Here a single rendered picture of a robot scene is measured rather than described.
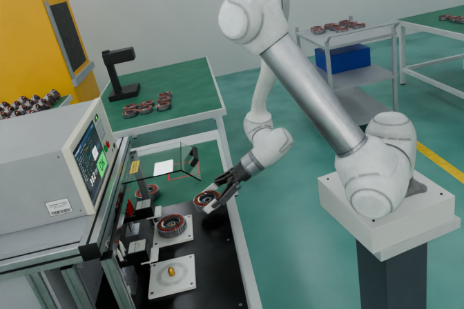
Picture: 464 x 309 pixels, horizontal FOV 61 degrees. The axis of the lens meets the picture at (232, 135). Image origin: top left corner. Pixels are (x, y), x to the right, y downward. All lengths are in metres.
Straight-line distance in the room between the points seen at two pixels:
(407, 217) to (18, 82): 4.34
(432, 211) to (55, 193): 1.14
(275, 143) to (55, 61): 3.64
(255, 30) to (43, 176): 0.66
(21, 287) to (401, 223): 1.10
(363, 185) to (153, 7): 5.54
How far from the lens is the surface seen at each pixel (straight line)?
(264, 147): 1.47
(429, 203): 1.43
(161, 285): 1.35
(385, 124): 1.31
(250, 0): 1.06
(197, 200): 1.57
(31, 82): 4.93
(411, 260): 1.62
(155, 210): 1.53
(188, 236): 1.50
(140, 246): 1.30
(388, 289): 1.63
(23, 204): 1.19
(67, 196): 1.14
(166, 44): 6.44
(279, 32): 1.08
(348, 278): 2.35
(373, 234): 1.33
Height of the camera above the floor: 1.66
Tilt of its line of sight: 23 degrees down
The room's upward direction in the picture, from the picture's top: 12 degrees counter-clockwise
